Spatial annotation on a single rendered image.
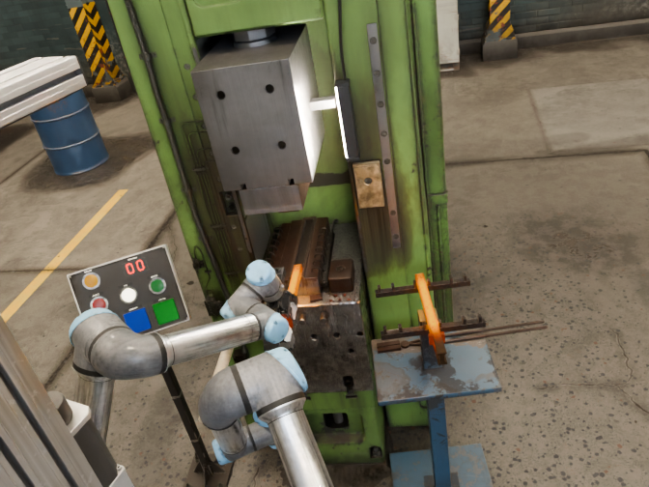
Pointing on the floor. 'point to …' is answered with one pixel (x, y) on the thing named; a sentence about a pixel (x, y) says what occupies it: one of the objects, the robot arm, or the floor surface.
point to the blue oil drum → (70, 135)
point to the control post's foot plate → (221, 474)
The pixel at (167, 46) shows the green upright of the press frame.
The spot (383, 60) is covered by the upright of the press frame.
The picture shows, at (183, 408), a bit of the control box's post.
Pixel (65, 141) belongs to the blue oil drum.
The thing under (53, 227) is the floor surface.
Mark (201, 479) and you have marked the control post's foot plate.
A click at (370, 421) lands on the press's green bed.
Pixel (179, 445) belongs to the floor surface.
